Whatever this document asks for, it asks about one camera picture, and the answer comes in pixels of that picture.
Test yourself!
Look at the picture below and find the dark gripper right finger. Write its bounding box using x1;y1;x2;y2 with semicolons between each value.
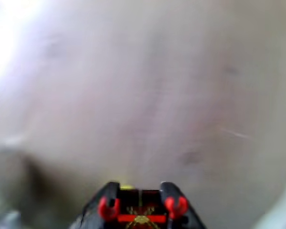
159;181;207;229

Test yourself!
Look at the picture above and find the black red lego figure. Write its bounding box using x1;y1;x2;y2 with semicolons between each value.
98;188;189;229

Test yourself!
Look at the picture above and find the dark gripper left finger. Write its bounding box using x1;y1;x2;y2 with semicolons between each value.
70;181;121;229

